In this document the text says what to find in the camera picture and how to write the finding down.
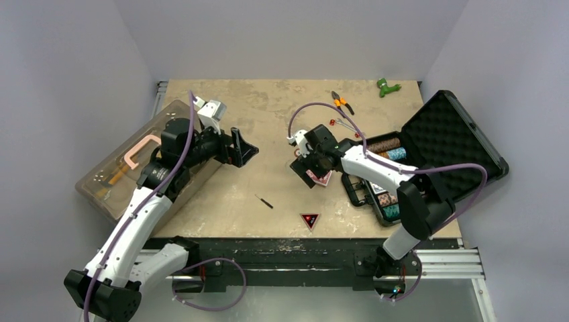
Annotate silver wrench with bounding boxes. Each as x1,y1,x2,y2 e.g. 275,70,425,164
335,119,365,138

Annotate red triangular dealer button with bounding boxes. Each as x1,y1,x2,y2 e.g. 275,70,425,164
300,213,320,231

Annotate green plastic toy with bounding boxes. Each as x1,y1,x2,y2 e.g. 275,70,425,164
376,78,402,98

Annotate red playing card deck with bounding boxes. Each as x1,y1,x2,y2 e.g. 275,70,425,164
306,170,332,187

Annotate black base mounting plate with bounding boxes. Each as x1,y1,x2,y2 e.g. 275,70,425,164
142,237,461,294

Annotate aluminium frame rail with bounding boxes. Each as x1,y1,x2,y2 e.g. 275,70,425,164
80,248,497,322

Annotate translucent brown tool box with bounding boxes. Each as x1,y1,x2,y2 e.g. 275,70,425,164
74,99,223,222

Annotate small black screwdriver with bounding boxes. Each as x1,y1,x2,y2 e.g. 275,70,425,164
254,194,274,209

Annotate teal poker chip row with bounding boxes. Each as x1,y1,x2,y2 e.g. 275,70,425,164
379,147,407,161

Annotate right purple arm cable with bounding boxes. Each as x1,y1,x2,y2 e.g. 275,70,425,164
287,102,488,303

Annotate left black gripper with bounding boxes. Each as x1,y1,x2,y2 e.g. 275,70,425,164
183,119,257,168

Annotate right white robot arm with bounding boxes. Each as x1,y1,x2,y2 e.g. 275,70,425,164
287,125,456,273

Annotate orange black pliers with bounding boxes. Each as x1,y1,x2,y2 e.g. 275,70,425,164
331,91,355,115

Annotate black foam-lined poker case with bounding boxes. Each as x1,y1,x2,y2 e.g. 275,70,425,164
342,90,509,227

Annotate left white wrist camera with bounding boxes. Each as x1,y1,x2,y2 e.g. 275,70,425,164
195,97,227,134

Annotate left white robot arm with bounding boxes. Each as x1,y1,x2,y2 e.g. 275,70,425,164
64,118,259,321

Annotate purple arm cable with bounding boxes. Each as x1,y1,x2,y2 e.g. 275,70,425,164
287,102,488,303
83,90,248,322

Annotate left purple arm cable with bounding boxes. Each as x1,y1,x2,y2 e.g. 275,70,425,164
83,90,248,322

